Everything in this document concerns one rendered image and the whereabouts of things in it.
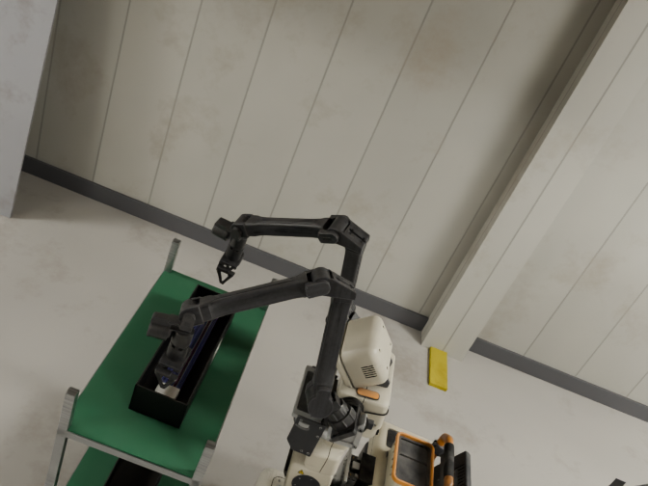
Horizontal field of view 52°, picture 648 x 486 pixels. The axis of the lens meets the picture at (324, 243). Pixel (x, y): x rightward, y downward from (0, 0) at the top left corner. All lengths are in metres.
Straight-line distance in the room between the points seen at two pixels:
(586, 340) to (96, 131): 3.54
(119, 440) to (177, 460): 0.18
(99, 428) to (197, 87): 2.55
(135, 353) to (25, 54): 2.24
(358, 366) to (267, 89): 2.36
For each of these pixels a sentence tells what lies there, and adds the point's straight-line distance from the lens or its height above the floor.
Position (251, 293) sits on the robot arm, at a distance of 1.88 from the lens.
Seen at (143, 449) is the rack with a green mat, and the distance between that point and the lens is 2.15.
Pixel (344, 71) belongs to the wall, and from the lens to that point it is 4.00.
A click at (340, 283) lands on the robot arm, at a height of 1.61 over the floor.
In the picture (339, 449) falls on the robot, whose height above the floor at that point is 0.91.
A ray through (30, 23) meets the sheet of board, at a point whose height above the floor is 1.17.
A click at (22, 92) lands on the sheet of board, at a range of 4.23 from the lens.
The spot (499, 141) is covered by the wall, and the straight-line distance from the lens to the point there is 4.12.
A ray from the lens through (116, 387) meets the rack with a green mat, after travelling 2.29.
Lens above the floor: 2.64
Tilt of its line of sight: 31 degrees down
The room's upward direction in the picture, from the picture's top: 24 degrees clockwise
